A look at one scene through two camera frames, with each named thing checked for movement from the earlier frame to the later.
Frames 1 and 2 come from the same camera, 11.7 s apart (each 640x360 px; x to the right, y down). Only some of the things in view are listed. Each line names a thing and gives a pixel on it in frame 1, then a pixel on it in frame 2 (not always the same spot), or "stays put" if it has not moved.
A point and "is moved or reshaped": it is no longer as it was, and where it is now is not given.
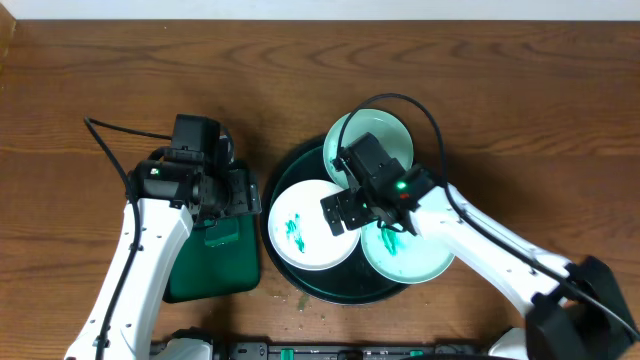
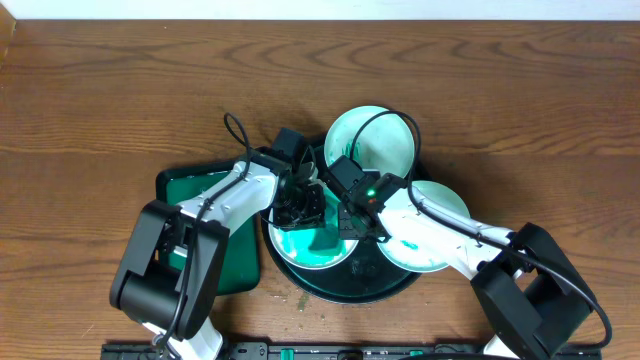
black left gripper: [243, 192] to [304, 209]
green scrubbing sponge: [225, 231] is moved or reshaped
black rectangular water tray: [206, 271] stays put
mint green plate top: [390, 130] stays put
